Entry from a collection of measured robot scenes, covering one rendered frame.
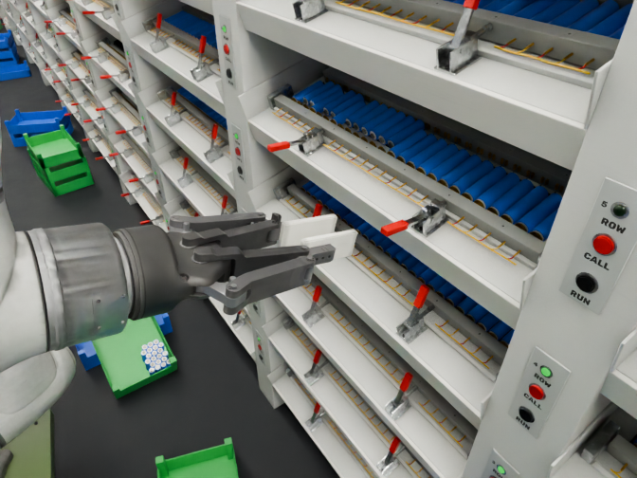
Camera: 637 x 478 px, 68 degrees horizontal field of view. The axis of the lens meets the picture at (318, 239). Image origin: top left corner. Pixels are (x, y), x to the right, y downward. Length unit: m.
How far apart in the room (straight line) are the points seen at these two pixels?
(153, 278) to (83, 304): 0.05
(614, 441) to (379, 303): 0.36
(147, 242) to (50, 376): 0.87
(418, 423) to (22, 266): 0.70
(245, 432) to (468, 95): 1.22
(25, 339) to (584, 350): 0.47
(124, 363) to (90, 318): 1.34
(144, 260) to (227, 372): 1.29
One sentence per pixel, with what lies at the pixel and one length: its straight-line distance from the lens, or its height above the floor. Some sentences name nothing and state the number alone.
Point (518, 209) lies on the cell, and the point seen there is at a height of 0.98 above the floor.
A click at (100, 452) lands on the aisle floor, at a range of 1.60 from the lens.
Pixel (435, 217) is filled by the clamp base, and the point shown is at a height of 0.96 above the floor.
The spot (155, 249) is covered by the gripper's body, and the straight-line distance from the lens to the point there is 0.39.
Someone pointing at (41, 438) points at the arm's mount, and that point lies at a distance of 1.40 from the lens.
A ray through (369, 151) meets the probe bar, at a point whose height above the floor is 0.97.
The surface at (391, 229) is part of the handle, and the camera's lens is 0.57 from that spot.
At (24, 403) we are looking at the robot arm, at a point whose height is 0.42.
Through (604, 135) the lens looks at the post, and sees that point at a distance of 0.44.
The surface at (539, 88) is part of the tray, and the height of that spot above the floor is 1.14.
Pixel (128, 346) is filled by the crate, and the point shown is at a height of 0.06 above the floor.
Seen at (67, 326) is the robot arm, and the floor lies 1.05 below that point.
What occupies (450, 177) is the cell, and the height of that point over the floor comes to 0.98.
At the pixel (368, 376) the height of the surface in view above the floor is 0.54.
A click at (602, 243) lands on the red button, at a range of 0.46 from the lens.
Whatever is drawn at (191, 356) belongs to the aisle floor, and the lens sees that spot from 1.72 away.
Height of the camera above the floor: 1.29
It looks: 37 degrees down
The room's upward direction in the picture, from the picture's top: straight up
